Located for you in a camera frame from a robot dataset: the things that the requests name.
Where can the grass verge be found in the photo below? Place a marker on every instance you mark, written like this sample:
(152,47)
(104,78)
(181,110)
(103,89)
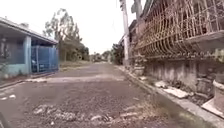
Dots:
(71,64)

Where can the utility pole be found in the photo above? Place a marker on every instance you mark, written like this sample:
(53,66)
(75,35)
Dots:
(125,30)

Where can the concrete kerb strip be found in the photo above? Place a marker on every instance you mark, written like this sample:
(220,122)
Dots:
(173,100)

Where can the blue house with gate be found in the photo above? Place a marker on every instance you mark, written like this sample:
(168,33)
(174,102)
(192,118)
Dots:
(20,50)

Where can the rusty metal fence on wall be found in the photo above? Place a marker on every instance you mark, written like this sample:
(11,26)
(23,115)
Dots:
(180,36)

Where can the grey asphalt road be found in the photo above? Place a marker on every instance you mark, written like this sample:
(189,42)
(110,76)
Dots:
(100,96)

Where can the tall trees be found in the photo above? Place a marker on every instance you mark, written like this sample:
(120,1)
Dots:
(66,36)

